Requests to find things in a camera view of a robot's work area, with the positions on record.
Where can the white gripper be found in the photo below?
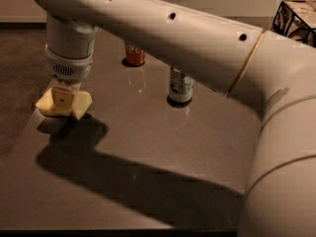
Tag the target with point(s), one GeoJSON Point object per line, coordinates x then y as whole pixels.
{"type": "Point", "coordinates": [69, 68]}

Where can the yellow wavy sponge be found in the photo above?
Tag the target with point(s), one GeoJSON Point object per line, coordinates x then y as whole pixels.
{"type": "Point", "coordinates": [81, 105]}

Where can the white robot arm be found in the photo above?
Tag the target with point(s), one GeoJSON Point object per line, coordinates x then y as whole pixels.
{"type": "Point", "coordinates": [272, 75]}

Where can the red Coca-Cola can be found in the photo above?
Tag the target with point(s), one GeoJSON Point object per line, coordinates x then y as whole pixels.
{"type": "Point", "coordinates": [134, 56]}

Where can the green and white soda can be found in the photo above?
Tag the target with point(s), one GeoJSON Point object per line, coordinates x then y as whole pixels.
{"type": "Point", "coordinates": [180, 86]}

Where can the black wire basket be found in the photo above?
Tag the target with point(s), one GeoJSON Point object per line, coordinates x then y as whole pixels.
{"type": "Point", "coordinates": [296, 19]}

